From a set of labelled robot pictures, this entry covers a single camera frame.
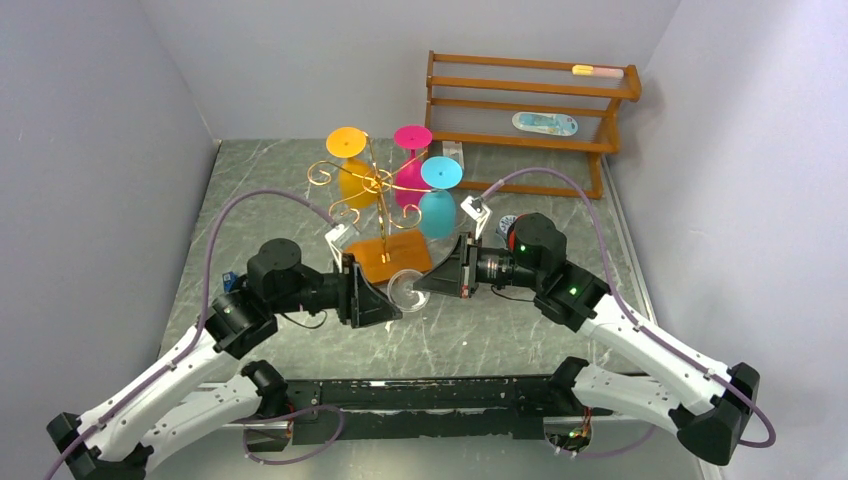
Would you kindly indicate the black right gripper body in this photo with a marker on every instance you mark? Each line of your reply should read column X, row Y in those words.
column 467, row 266

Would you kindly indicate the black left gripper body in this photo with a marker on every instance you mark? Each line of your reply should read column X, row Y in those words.
column 345, row 287

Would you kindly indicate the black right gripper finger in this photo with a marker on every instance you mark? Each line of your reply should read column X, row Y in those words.
column 455, row 262
column 447, row 284

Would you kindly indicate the clear wine glass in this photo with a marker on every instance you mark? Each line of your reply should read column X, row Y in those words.
column 402, row 292

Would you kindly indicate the gold wire wine glass rack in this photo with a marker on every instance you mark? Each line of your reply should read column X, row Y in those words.
column 399, row 243

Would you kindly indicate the light blue wine glass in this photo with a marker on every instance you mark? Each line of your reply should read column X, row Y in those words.
column 438, row 207

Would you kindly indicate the red wine glass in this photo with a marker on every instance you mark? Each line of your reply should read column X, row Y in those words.
column 504, row 227

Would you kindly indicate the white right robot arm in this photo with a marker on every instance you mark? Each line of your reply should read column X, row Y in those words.
column 705, row 403

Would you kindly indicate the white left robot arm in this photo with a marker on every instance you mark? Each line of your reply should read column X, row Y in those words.
column 200, row 385

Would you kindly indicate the pink wine glass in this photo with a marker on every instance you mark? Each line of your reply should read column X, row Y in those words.
column 408, row 183

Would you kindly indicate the orange wine glass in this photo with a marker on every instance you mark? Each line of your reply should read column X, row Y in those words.
column 347, row 143

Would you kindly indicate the blue black clip tool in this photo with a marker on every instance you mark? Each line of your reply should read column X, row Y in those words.
column 229, row 280

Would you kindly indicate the small white box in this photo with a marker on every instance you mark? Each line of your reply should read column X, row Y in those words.
column 453, row 150

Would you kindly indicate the light blue packaged item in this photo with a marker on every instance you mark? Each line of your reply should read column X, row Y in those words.
column 555, row 124

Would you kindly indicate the brown wooden shelf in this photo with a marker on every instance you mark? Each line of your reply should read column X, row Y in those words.
column 534, row 104

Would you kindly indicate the yellow pink tube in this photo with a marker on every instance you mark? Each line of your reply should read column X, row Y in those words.
column 597, row 71

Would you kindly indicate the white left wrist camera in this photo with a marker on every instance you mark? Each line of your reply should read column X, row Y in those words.
column 338, row 237

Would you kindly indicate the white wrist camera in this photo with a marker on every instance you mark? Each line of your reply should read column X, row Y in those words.
column 338, row 237
column 476, row 208

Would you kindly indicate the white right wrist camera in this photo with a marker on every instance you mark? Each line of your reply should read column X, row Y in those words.
column 476, row 208

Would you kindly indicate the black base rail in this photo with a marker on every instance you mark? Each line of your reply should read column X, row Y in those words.
column 371, row 409

